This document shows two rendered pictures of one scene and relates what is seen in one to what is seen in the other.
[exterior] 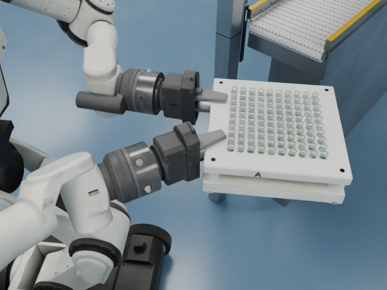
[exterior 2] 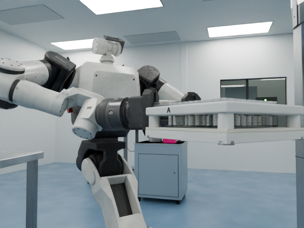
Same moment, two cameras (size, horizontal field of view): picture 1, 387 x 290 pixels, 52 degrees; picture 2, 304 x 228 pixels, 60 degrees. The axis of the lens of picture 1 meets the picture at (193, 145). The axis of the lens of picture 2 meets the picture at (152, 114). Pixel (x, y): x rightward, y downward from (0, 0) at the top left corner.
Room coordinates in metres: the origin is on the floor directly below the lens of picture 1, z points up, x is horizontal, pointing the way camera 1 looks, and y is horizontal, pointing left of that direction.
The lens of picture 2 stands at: (0.04, -0.50, 1.02)
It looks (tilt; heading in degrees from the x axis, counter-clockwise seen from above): 2 degrees up; 50
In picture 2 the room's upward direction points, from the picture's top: straight up
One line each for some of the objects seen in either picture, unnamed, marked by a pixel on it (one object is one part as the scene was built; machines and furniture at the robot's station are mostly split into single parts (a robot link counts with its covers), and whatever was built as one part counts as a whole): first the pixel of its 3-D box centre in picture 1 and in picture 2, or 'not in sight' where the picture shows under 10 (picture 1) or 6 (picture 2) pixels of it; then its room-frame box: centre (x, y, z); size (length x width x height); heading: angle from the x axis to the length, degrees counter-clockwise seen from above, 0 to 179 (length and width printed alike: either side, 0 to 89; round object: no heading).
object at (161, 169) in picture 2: not in sight; (162, 169); (2.50, 2.20, 0.38); 0.63 x 0.57 x 0.76; 124
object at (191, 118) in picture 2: (269, 163); (191, 118); (0.46, -0.13, 1.03); 0.01 x 0.01 x 0.07
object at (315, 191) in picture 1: (270, 143); (220, 132); (0.54, -0.15, 1.00); 0.24 x 0.24 x 0.02; 84
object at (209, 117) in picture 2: (299, 165); (209, 118); (0.46, -0.19, 1.03); 0.01 x 0.01 x 0.07
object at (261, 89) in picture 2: not in sight; (252, 104); (5.41, 2.48, 1.43); 1.38 x 0.01 x 1.16; 124
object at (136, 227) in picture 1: (147, 241); not in sight; (0.85, 0.19, 0.10); 0.20 x 0.05 x 0.20; 84
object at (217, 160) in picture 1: (274, 125); (220, 111); (0.54, -0.15, 1.04); 0.25 x 0.24 x 0.02; 174
